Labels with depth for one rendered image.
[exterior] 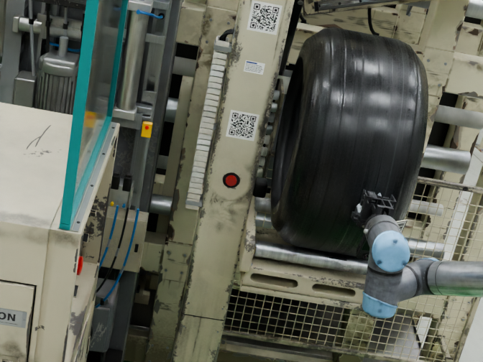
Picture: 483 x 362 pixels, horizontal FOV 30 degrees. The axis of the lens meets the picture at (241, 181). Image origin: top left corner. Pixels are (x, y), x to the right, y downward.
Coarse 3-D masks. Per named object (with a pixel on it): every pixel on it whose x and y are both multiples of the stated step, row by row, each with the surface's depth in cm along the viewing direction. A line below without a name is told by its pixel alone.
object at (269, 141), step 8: (224, 72) 284; (280, 80) 283; (280, 88) 277; (280, 96) 273; (272, 104) 275; (280, 104) 273; (216, 112) 275; (272, 112) 289; (272, 120) 277; (272, 128) 280; (272, 136) 278; (264, 144) 294; (272, 144) 279; (208, 152) 280; (264, 152) 280; (264, 160) 283; (264, 168) 283; (264, 176) 283
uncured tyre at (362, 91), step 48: (336, 48) 225; (384, 48) 228; (288, 96) 262; (336, 96) 217; (384, 96) 218; (288, 144) 270; (336, 144) 215; (384, 144) 216; (288, 192) 225; (336, 192) 219; (384, 192) 219; (288, 240) 238; (336, 240) 230
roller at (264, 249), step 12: (264, 252) 241; (276, 252) 241; (288, 252) 242; (300, 252) 242; (312, 252) 243; (324, 252) 244; (312, 264) 243; (324, 264) 243; (336, 264) 243; (348, 264) 243; (360, 264) 243
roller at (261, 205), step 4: (256, 200) 267; (260, 200) 267; (264, 200) 267; (268, 200) 267; (256, 204) 266; (260, 204) 267; (264, 204) 267; (268, 204) 267; (256, 208) 267; (260, 208) 267; (264, 208) 267; (268, 208) 267; (264, 212) 268; (268, 212) 268
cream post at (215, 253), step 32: (256, 0) 221; (288, 0) 221; (256, 32) 224; (224, 96) 231; (256, 96) 231; (224, 128) 235; (224, 160) 239; (256, 160) 239; (224, 192) 243; (224, 224) 246; (192, 256) 251; (224, 256) 251; (192, 288) 255; (224, 288) 255; (192, 320) 259; (224, 320) 260; (192, 352) 264
